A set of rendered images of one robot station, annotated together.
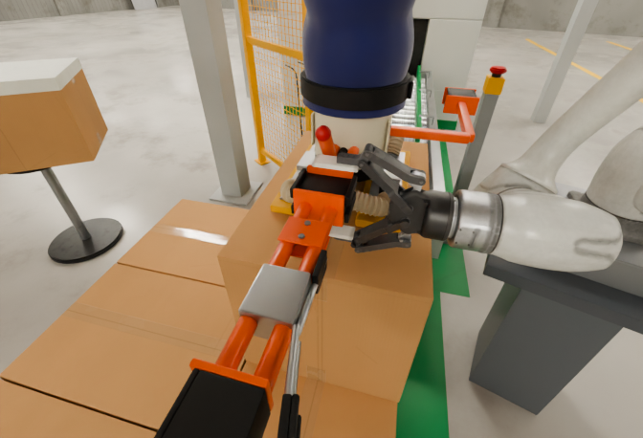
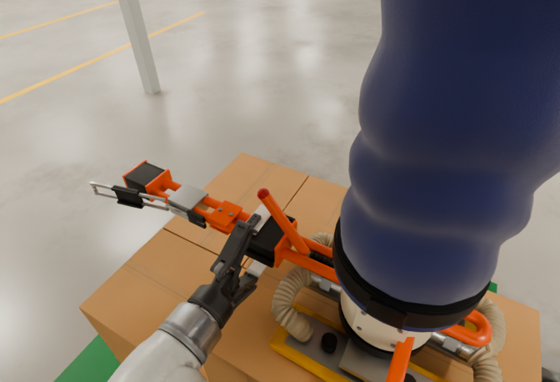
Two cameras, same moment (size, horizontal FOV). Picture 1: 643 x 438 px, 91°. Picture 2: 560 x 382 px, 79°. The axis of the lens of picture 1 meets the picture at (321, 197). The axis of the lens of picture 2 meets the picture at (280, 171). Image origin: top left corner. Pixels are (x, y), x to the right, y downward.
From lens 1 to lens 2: 0.75 m
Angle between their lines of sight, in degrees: 77
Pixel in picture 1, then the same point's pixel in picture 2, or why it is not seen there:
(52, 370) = (307, 193)
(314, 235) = (217, 216)
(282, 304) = (178, 196)
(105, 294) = not seen: hidden behind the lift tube
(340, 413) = not seen: hidden behind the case
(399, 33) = (363, 228)
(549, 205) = (137, 366)
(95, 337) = (325, 205)
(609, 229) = not seen: outside the picture
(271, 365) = (156, 193)
